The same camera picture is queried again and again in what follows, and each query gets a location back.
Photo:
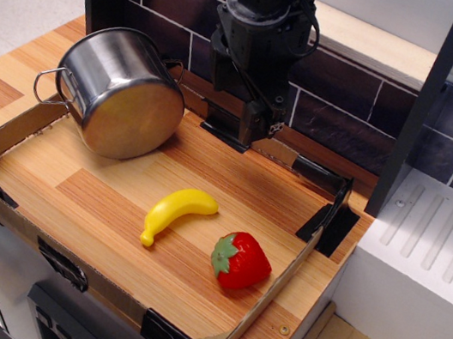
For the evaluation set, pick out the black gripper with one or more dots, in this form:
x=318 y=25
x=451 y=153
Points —
x=256 y=50

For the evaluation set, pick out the silver metal pot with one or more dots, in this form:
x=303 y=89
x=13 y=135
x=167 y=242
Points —
x=121 y=95

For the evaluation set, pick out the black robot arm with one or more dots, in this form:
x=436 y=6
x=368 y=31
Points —
x=255 y=46

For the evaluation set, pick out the yellow plastic banana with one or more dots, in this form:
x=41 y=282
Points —
x=175 y=205

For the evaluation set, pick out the red plastic strawberry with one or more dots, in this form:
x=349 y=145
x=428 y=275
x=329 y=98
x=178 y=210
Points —
x=238 y=261

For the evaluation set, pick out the white sink drainboard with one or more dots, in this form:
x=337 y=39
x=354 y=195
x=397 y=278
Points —
x=398 y=282

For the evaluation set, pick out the dark grey vertical post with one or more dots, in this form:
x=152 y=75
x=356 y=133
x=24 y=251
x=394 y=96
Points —
x=399 y=162

